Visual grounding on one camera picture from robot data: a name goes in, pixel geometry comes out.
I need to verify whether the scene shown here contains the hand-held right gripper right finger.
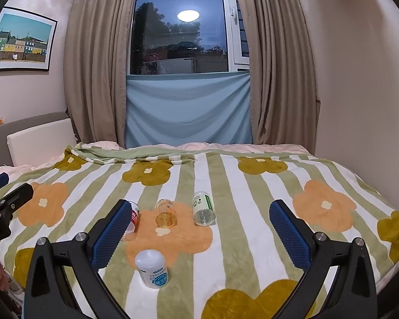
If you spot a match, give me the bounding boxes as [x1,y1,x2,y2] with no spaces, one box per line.
[269,199,378,319]

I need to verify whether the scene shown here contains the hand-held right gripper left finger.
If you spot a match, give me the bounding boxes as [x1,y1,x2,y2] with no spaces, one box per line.
[23,199,134,319]

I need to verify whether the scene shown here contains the clear cup with red label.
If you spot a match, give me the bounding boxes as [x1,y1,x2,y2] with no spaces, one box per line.
[122,201,140,242]

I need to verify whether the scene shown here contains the white cup with blue label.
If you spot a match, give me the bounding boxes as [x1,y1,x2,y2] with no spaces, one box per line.
[135,249,169,289]

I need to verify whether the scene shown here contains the clear amber cup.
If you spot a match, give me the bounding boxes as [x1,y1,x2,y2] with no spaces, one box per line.
[155,199,178,228]

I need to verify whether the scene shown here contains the clear cup with green label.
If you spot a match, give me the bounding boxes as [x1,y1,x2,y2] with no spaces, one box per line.
[192,191,217,225]

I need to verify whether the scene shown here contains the person's left hand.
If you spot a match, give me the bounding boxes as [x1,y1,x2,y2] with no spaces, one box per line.
[0,243,10,293]

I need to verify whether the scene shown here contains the white cushion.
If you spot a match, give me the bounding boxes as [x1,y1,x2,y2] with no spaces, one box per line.
[7,118,76,167]

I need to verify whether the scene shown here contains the striped floral blanket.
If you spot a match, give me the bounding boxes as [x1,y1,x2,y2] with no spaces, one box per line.
[0,142,399,319]

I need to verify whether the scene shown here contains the framed picture of houses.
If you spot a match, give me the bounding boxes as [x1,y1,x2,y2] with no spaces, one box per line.
[0,7,58,73]

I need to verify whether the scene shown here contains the light blue cloth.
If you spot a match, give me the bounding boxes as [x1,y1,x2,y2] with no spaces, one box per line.
[124,70,254,148]

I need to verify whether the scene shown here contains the beige curtain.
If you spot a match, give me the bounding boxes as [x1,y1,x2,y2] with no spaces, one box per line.
[246,0,321,147]
[63,0,139,148]

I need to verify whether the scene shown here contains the window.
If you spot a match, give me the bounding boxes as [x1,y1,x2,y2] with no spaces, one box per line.
[130,0,251,75]

